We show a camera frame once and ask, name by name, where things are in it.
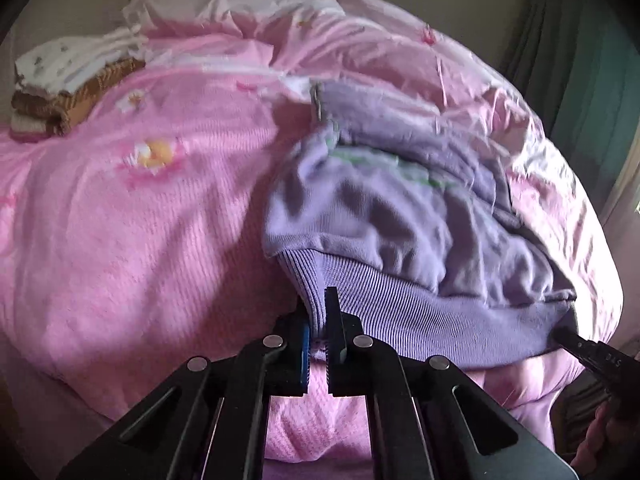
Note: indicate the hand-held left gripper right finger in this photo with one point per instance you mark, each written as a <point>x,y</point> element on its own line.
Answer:
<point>333,345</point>

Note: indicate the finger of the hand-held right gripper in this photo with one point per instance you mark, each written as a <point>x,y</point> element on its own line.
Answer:
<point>590,352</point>

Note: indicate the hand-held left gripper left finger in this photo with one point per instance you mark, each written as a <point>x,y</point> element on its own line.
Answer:
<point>303,355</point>

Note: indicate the purple sweatshirt with green print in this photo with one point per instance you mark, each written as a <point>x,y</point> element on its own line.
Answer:
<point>400,210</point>

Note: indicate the stack of folded clothes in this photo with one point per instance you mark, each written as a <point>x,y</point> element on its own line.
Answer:
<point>105,81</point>

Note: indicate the person's right hand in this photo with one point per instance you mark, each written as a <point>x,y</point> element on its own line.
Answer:
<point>595,435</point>

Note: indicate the pink floral duvet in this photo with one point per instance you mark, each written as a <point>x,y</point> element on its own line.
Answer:
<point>150,235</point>

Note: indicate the grey green curtain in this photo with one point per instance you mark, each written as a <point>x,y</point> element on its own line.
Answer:
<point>590,85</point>

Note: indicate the cream folded garment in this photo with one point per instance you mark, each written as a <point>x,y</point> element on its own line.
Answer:
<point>25,128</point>

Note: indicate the pink and white pillow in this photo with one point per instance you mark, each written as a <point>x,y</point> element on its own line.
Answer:
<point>200,5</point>

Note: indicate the white heart print folded garment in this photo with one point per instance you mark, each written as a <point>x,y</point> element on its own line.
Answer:
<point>65,65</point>

